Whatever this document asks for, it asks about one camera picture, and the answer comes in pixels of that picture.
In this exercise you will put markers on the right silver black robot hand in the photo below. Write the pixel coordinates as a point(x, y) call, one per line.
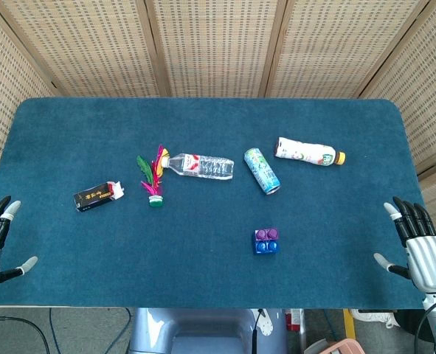
point(428, 262)

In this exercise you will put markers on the blue building block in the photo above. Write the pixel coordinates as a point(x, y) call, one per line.
point(267, 247)

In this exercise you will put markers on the purple building block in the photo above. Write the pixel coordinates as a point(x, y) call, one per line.
point(266, 234)

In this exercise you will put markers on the white floor object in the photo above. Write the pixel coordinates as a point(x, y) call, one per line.
point(376, 318)

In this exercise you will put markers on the black carton box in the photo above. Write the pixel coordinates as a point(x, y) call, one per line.
point(92, 199)

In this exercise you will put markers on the pink plastic basket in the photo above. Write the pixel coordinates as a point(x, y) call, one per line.
point(339, 347)

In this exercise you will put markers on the red canister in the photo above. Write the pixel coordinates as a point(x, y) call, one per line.
point(294, 320)

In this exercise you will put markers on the white bottle yellow cap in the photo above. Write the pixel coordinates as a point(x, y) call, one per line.
point(306, 152)

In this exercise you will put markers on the colourful feather shuttlecock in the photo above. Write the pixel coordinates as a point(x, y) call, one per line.
point(155, 184)

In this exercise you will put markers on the light blue drink can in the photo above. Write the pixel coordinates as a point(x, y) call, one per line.
point(262, 171)

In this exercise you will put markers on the blue table cloth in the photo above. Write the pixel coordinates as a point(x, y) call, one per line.
point(203, 221)

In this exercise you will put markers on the blue-grey robot torso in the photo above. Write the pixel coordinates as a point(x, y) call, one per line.
point(203, 332)

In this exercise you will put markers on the clear plastic water bottle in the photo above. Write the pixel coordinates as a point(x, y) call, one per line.
point(206, 167)

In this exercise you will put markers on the white metal bracket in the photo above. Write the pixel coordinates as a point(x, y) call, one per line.
point(266, 324)

